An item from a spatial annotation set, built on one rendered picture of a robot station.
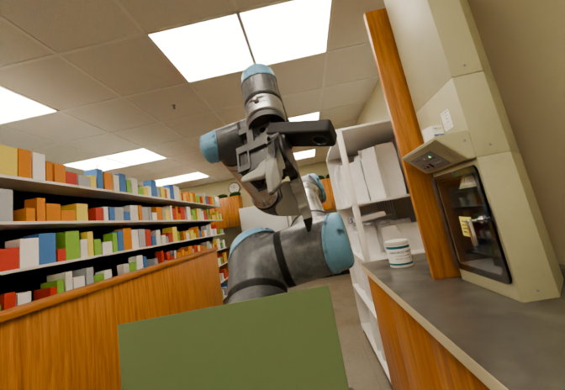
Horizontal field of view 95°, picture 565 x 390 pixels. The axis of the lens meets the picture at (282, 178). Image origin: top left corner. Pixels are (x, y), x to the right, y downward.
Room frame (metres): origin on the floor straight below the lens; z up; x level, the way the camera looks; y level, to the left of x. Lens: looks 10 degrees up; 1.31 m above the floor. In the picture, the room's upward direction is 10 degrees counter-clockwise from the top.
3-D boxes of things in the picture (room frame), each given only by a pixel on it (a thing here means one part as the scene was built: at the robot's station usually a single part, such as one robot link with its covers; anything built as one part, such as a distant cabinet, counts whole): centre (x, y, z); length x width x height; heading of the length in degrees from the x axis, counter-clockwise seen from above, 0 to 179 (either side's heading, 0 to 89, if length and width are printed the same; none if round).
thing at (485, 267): (1.03, -0.66, 1.19); 0.30 x 0.01 x 0.40; 176
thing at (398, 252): (1.62, -0.61, 1.02); 0.13 x 0.13 x 0.15
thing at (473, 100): (1.02, -0.80, 1.33); 0.32 x 0.25 x 0.77; 176
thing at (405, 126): (1.25, -0.84, 1.64); 0.49 x 0.03 x 1.40; 86
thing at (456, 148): (1.04, -0.61, 1.46); 0.32 x 0.11 x 0.10; 176
